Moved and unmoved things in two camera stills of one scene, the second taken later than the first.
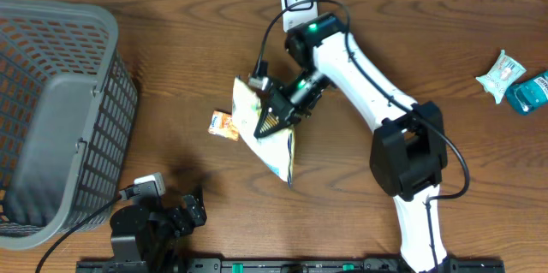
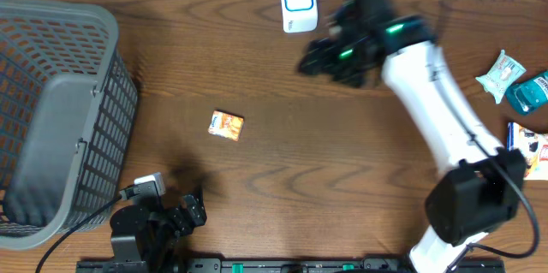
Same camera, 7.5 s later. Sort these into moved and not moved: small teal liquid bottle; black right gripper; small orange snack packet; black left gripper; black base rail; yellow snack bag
Moved: yellow snack bag; black right gripper
Not moved: small teal liquid bottle; small orange snack packet; black base rail; black left gripper
